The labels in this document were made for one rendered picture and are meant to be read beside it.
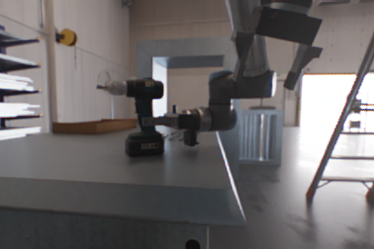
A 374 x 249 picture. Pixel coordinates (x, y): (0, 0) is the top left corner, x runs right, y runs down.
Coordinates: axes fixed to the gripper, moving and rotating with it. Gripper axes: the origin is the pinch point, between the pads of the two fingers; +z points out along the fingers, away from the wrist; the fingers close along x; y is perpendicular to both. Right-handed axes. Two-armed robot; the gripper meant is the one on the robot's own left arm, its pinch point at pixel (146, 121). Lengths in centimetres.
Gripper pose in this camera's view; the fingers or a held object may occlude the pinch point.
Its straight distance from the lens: 64.9
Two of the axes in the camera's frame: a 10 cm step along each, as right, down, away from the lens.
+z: -8.9, 0.3, -4.6
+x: 4.6, 0.7, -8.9
